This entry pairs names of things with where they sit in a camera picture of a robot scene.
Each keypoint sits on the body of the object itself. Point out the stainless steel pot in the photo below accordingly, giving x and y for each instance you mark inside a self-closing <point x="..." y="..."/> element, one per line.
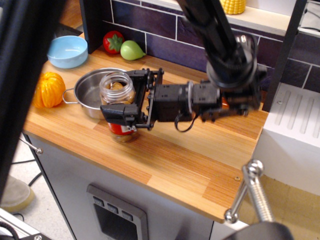
<point x="87" y="92"/>

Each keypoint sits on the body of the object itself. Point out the metal clamp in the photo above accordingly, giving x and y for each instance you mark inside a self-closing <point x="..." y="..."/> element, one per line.
<point x="267" y="228"/>
<point x="39" y="151"/>

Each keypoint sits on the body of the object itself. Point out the orange glass pot lid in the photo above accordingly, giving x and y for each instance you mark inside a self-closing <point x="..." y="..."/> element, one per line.
<point x="241" y="103"/>

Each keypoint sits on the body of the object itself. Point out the green toy pear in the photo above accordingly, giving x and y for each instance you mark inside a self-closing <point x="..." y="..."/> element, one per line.
<point x="130" y="50"/>

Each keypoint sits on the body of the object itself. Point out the light blue bowl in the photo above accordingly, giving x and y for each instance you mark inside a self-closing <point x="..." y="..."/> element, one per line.
<point x="67" y="52"/>

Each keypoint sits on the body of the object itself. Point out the metal clamp right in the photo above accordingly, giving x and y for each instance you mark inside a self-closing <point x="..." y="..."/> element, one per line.
<point x="267" y="228"/>

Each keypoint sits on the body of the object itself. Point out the orange toy pumpkin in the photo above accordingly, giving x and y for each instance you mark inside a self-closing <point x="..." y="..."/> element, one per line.
<point x="49" y="90"/>

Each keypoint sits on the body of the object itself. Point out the red toy tomato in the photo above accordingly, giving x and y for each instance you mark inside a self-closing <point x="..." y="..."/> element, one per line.
<point x="112" y="42"/>

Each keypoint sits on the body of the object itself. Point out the yellow toy corn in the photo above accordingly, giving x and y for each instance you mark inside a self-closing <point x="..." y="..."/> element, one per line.
<point x="233" y="7"/>

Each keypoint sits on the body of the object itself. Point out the clear almond jar red label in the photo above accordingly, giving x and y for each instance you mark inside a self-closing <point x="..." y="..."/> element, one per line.
<point x="116" y="87"/>

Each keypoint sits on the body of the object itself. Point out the light wooden shelf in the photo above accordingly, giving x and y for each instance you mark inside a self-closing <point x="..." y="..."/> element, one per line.
<point x="273" y="16"/>

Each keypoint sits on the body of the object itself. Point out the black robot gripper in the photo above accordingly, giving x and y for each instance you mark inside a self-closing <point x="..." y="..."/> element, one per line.
<point x="155" y="101"/>

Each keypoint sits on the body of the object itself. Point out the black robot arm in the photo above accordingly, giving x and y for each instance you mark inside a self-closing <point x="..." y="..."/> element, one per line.
<point x="232" y="87"/>

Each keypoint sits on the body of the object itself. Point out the grey toy oven cabinet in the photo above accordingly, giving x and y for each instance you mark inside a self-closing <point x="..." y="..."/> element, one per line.
<point x="98" y="205"/>

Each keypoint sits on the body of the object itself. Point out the black shelf post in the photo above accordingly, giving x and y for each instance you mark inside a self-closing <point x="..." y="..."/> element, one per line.
<point x="289" y="38"/>

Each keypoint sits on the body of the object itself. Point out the white toy sink drainer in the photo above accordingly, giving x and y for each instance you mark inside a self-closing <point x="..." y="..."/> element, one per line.
<point x="293" y="122"/>

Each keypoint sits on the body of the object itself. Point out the metal clamp left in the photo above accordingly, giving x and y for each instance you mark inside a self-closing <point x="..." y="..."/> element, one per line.
<point x="39" y="151"/>

